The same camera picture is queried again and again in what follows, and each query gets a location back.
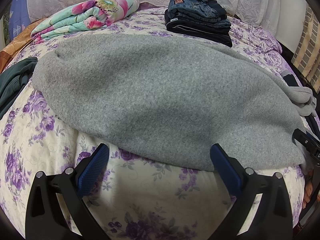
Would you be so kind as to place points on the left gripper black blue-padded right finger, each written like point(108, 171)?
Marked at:
point(273, 219)

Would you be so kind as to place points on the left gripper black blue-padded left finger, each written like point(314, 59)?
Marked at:
point(44, 218)

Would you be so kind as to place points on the grey knit pants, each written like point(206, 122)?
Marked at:
point(170, 99)

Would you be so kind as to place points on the brick pattern curtain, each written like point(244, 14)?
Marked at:
point(306, 56)

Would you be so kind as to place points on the dark green sweatpants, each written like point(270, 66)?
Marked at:
point(13, 81)

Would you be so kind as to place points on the folded dark blue jeans stack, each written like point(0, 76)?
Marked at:
point(199, 18)

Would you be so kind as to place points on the blue patterned pillow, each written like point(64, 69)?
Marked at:
point(18, 17)

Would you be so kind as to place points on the folded teal pink floral blanket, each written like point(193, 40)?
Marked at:
point(84, 16)

